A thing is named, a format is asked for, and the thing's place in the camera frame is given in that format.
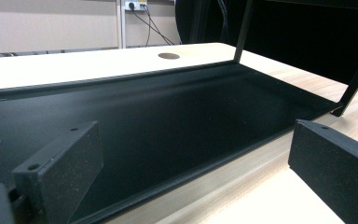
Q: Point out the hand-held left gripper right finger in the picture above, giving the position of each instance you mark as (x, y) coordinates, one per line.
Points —
(335, 168)

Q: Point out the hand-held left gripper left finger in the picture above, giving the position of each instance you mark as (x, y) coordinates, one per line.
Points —
(65, 168)

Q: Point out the black two-tier metal rack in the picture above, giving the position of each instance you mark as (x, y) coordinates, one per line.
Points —
(167, 118)

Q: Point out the white desk partition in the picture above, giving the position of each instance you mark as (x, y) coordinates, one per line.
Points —
(49, 28)

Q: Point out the round table grommet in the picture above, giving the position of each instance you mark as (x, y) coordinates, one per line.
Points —
(168, 56)

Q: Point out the black metal frame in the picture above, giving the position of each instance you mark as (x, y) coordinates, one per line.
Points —
(298, 31)

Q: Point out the wall power outlet with plugs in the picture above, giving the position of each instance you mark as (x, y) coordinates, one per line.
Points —
(135, 5)

